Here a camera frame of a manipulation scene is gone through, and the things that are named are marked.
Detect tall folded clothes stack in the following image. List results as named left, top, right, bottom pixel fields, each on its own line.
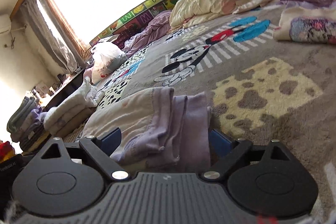
left=6, top=97, right=50, bottom=152

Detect white plastic bag bundle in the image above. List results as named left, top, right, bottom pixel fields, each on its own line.
left=91, top=42, right=127, bottom=84

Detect folded white quilted clothes stack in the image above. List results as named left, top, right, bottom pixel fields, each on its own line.
left=43, top=76, right=105, bottom=135

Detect dark side desk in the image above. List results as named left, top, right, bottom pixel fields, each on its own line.
left=43, top=69, right=85, bottom=112

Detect white floral quilted pajama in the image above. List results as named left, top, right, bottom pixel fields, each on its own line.
left=82, top=87, right=211, bottom=173

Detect grey curtain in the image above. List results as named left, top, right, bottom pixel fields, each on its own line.
left=20, top=0, right=84, bottom=73

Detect purple crumpled bedsheet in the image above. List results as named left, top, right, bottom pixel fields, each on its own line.
left=123, top=10, right=171, bottom=59

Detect cream sequin patterned garment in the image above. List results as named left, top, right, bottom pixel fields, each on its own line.
left=273, top=7, right=335, bottom=45

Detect Mickey Mouse grey blanket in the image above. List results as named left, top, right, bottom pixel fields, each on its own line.
left=89, top=6, right=335, bottom=223

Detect colourful clothes pile left edge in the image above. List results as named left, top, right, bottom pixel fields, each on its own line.
left=0, top=141, right=15, bottom=163

